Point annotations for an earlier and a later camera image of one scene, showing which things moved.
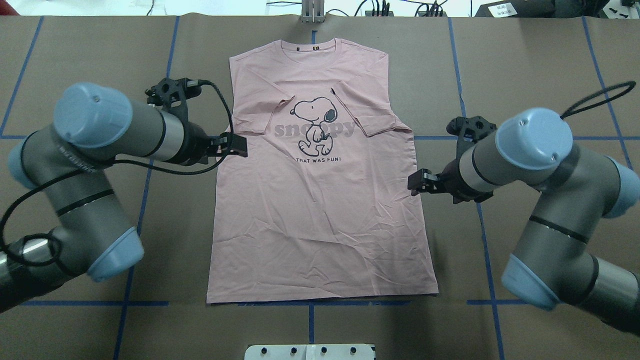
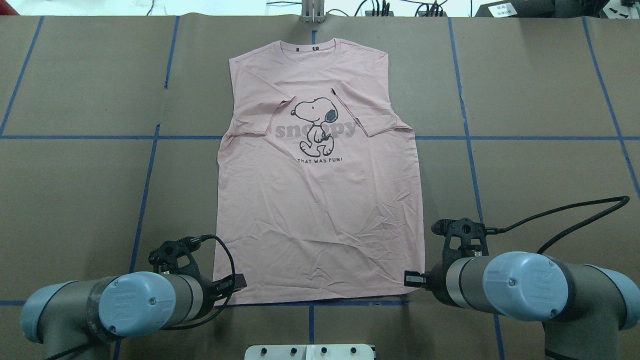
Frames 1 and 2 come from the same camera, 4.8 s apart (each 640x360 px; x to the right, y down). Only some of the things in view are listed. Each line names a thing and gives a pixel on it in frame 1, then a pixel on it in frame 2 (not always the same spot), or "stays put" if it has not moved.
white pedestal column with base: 309,352 stays put
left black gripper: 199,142 → 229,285
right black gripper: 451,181 → 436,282
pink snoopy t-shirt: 320,206 stays put
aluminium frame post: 313,11 stays put
